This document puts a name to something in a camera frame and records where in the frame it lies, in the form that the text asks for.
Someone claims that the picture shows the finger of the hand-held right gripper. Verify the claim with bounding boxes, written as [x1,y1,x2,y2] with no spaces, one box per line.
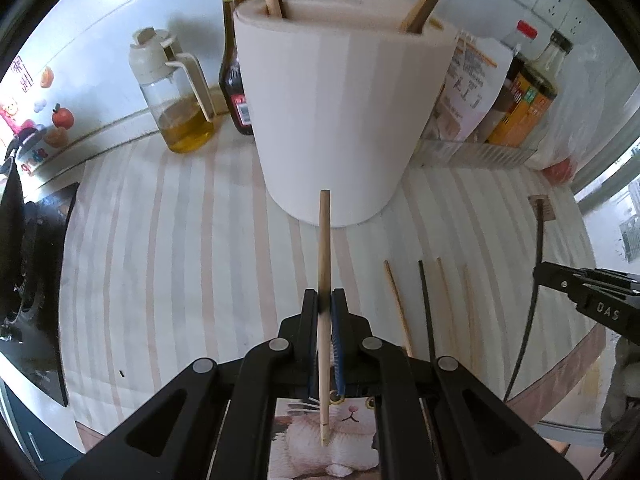
[535,278,640,302]
[533,261,640,288]

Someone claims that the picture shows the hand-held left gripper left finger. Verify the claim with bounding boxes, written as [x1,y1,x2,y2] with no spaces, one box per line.
[62,287,321,480]

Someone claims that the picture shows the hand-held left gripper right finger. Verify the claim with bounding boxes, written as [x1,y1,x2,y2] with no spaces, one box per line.
[330,287,586,480]

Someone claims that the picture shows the dark thin chopstick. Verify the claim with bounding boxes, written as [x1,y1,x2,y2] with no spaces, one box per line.
[502,199,548,403]

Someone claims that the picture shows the set of mixed chopsticks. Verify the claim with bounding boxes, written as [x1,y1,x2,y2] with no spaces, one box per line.
[255,0,476,361]

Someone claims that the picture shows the light wooden chopstick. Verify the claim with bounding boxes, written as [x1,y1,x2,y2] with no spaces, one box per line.
[317,190,333,448]

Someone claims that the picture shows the cream chopstick holder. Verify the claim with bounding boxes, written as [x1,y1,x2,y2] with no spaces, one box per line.
[234,0,458,228]

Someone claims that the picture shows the person's right forearm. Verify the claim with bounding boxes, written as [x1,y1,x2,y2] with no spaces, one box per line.
[600,335,640,431]

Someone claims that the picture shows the red tomatoes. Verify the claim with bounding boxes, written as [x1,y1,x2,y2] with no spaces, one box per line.
[542,157,576,187]

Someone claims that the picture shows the striped cat-print mat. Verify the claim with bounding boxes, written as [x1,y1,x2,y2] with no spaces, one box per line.
[59,132,606,480]

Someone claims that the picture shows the clear plastic bag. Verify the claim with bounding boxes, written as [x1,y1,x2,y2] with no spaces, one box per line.
[530,25,631,187]

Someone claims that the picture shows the black-capped orange-label bottle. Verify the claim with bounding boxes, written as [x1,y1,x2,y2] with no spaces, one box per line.
[487,30,574,147]

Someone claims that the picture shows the white seasoning packet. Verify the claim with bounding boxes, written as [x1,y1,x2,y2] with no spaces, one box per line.
[435,30,514,143]

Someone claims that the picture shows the glass oil dispenser bottle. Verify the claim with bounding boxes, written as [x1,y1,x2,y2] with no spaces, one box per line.
[129,27,217,155]

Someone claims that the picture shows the red-capped dark bottle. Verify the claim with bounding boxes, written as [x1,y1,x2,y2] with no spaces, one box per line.
[500,20,539,91]

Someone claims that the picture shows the dark sauce bottle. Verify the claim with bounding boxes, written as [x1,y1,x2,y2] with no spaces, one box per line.
[216,0,257,136]

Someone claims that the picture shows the black glass gas stove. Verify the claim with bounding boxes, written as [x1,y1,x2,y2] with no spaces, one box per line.
[0,182,81,408]

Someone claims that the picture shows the blue kitchen cabinet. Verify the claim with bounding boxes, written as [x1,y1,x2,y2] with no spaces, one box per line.
[0,377,83,466]

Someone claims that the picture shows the sliding window frame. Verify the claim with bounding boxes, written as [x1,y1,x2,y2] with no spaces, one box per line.
[575,125,640,266]

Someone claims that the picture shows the cluster of colourful wall decorations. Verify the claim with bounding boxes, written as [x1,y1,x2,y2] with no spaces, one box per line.
[0,95,51,176]

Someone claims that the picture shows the red seal wall sticker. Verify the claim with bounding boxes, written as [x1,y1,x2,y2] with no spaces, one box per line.
[12,57,33,93]

